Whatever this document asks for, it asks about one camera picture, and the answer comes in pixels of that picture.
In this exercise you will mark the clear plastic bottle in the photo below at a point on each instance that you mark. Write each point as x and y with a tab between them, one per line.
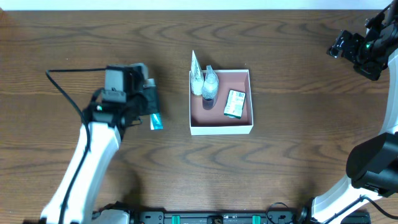
210	88

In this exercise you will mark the green white toothpaste tube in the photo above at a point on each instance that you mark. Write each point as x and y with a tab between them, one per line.
156	121

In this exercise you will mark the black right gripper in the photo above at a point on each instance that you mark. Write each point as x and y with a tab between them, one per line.
342	43

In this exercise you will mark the green Dettol soap box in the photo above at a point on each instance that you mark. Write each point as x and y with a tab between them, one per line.
234	104

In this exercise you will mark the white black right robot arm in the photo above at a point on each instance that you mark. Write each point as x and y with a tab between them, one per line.
371	168

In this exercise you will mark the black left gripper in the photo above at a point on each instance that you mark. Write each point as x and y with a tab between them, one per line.
152	100

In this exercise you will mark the white box pink interior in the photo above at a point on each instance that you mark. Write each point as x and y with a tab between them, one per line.
213	121

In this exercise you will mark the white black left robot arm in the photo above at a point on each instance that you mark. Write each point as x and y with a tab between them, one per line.
101	135

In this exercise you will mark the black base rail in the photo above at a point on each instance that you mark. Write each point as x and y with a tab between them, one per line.
277	216

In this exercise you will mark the white Pantene tube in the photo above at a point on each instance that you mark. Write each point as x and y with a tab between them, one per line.
196	76

